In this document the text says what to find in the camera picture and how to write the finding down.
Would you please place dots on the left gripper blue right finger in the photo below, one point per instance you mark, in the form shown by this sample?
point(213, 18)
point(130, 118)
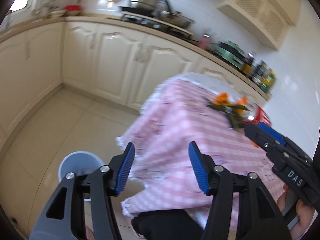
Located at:
point(199, 167)

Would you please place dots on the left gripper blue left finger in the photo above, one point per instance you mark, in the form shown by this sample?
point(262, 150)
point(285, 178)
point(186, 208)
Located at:
point(124, 168)

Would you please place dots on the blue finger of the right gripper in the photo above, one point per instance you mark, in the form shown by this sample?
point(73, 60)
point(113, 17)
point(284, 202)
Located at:
point(277, 136)

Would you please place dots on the crushed red cola can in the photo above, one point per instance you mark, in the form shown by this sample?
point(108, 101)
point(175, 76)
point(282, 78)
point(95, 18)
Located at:
point(258, 115)

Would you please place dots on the colourful candy wrapper pile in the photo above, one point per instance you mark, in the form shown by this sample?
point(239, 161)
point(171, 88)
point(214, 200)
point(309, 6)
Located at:
point(234, 111)

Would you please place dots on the light blue trash bin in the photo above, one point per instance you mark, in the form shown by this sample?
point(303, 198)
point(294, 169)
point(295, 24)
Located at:
point(84, 165)

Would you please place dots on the person right hand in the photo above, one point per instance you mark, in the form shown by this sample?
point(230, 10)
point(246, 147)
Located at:
point(304, 213)

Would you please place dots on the green oil bottle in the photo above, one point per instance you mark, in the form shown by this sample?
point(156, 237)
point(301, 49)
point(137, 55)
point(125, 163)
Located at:
point(268, 81)

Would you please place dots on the dark vinegar bottle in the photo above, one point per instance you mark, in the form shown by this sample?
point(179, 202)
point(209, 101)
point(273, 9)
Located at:
point(258, 71)

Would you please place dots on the pink checkered tablecloth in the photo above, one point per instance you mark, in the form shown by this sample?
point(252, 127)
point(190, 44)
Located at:
point(176, 114)

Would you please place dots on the green electric cooker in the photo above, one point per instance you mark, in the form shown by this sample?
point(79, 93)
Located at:
point(231, 53)

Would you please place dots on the pink utensil cup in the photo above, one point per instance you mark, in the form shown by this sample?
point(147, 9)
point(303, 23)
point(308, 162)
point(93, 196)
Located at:
point(204, 41)

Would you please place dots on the upper lattice cabinet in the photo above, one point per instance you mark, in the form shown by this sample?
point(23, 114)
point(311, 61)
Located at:
point(267, 20)

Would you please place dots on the black gas stove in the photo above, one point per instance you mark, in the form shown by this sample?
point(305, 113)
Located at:
point(152, 23)

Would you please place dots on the steel wok with lid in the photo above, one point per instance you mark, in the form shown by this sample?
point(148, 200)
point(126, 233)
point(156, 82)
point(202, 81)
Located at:
point(166, 13)

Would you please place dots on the red bowl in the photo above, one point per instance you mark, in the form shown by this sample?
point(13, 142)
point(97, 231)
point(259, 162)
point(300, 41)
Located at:
point(73, 10)

